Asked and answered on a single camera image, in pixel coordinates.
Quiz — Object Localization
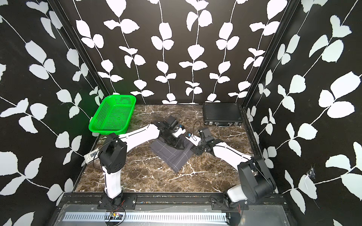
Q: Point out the grey checked pillowcase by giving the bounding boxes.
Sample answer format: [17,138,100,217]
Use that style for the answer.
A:
[150,138,194,173]

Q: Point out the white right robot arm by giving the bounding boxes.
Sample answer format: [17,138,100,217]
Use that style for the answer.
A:
[185,128,277,209]

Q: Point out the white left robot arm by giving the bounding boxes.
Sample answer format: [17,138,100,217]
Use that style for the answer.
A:
[98,116,186,200]

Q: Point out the black hard carrying case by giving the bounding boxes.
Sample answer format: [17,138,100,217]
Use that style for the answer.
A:
[202,102,243,127]

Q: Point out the green plastic basket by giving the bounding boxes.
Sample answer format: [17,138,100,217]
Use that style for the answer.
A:
[89,95,136,135]

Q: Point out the small white digital meter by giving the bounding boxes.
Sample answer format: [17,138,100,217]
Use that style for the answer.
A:
[84,148,99,164]

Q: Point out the small circuit board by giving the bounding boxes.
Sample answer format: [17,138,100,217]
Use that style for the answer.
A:
[105,212,124,222]

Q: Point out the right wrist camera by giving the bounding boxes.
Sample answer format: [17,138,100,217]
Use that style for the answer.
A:
[185,133,201,146]

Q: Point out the white slotted cable duct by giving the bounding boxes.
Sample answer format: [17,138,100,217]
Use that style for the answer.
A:
[61,212,227,223]

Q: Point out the black front mounting rail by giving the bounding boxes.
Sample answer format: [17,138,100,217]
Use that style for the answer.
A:
[57,192,289,211]

